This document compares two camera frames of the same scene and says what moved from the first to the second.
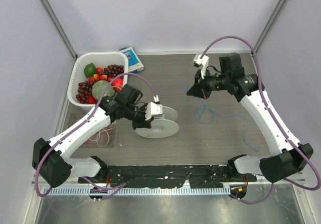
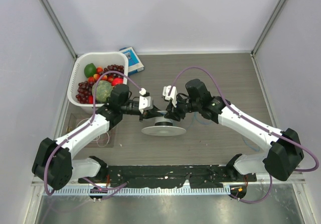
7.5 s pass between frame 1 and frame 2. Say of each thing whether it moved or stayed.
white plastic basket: stayed
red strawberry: stayed
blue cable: moved
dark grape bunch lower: stayed
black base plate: stayed
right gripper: moved
